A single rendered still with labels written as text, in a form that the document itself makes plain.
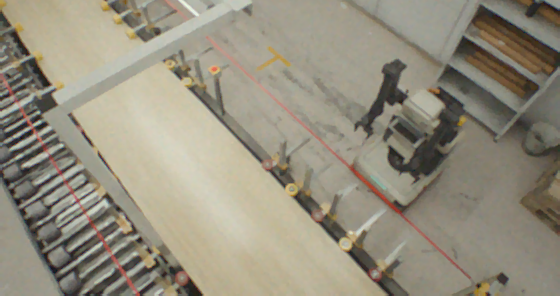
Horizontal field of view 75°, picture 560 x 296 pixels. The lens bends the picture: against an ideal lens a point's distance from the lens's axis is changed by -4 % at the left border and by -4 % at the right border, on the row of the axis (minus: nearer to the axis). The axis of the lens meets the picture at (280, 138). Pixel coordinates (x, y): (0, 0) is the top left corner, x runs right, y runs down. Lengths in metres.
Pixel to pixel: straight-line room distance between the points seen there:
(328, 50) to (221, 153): 2.38
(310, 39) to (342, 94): 0.91
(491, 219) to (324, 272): 2.05
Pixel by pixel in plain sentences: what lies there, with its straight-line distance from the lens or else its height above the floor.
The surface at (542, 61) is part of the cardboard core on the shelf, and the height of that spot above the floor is 0.97.
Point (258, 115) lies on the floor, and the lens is 4.00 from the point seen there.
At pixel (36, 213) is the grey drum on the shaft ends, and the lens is 3.02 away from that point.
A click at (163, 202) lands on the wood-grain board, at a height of 0.90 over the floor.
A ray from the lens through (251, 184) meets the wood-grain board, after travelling 2.60.
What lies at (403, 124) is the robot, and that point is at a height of 1.04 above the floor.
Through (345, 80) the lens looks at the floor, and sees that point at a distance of 4.39.
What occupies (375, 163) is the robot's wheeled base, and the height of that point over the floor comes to 0.28.
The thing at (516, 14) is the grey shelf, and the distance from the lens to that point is 3.80.
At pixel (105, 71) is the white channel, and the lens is 1.16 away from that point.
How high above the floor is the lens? 3.25
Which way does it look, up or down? 58 degrees down
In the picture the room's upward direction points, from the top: 3 degrees clockwise
